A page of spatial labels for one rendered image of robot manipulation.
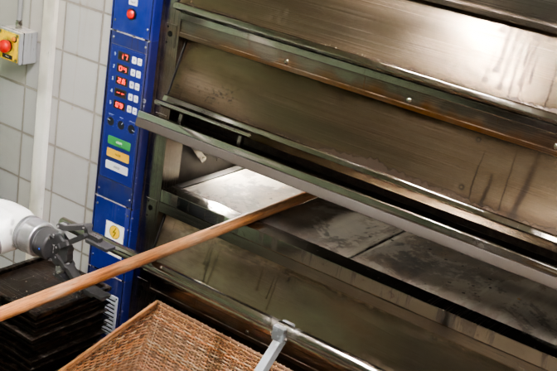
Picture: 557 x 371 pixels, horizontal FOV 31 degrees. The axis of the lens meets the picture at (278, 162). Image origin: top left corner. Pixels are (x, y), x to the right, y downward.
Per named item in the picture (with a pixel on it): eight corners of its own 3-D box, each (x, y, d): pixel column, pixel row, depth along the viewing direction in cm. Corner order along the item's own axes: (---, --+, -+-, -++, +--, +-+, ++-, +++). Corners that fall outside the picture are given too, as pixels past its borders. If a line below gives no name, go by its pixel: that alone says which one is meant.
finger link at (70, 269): (55, 252, 241) (52, 256, 241) (79, 292, 238) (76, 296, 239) (68, 248, 244) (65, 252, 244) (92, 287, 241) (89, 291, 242)
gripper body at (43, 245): (56, 220, 247) (83, 233, 242) (54, 252, 250) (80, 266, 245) (32, 228, 241) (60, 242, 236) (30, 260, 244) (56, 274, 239)
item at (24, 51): (14, 55, 319) (16, 23, 316) (36, 63, 314) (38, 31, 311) (-5, 57, 314) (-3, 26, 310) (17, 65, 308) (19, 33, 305)
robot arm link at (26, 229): (41, 244, 253) (57, 253, 250) (12, 254, 246) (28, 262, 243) (43, 211, 250) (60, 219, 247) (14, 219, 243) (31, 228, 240)
